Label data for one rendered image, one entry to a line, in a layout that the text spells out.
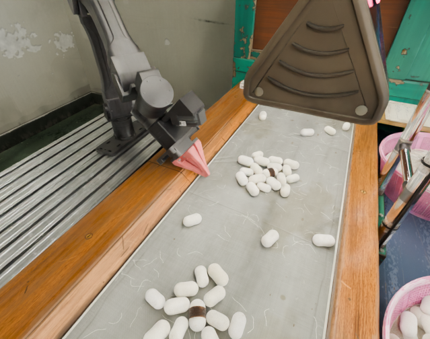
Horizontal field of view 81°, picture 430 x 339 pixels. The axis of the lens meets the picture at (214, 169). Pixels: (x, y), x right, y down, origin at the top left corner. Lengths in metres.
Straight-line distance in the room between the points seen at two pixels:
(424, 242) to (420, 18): 0.58
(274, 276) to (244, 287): 0.05
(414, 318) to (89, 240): 0.48
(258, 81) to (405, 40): 0.81
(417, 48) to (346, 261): 0.68
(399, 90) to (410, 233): 0.48
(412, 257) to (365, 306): 0.24
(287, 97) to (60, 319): 0.38
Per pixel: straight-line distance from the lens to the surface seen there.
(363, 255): 0.47
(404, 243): 0.65
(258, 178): 0.54
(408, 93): 1.00
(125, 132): 0.83
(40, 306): 0.44
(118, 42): 0.58
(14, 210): 0.75
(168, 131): 0.50
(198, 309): 0.38
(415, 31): 0.95
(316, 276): 0.45
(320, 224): 0.51
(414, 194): 0.47
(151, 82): 0.46
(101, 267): 0.44
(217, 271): 0.40
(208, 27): 1.95
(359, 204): 0.54
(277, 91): 0.16
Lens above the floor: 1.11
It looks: 39 degrees down
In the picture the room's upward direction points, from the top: straight up
